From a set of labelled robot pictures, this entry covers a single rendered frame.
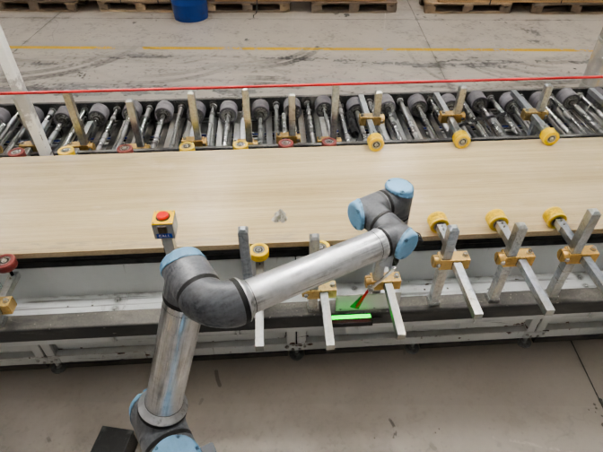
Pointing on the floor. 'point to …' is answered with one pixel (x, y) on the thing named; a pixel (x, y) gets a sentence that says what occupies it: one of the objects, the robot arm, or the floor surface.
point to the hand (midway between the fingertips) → (391, 266)
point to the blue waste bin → (189, 10)
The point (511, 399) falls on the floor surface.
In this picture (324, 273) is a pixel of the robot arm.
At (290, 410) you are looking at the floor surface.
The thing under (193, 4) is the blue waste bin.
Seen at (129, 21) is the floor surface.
